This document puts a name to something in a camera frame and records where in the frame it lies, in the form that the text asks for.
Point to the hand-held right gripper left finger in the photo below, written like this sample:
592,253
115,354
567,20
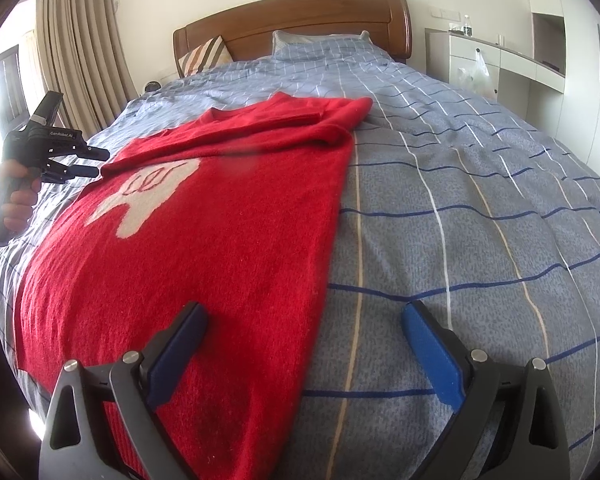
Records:
177,355

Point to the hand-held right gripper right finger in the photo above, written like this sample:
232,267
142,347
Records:
432,360

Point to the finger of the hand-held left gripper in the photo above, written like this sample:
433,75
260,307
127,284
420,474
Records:
77,172
94,153

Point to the red sweater with white rabbit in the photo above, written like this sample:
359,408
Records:
205,240

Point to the person's left hand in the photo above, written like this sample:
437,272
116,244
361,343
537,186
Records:
17,200

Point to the window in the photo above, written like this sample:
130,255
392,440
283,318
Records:
5,100

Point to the small white round fan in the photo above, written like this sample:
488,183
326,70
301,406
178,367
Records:
153,86

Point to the beige curtain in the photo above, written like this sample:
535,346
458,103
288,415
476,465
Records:
80,50

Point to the striped cushion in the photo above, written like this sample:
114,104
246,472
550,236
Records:
205,57

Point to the bed with blue checked cover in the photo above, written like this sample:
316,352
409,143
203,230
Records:
455,210

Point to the blue checked pillow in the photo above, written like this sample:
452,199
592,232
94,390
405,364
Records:
310,40

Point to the brown wooden headboard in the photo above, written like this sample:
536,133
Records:
305,17

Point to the clear plastic bag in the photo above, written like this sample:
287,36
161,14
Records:
477,75

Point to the white built-in desk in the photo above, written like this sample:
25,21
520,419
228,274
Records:
510,60

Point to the white wardrobe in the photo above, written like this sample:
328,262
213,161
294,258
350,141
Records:
585,60

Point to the clear bottle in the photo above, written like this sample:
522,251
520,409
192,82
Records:
467,25

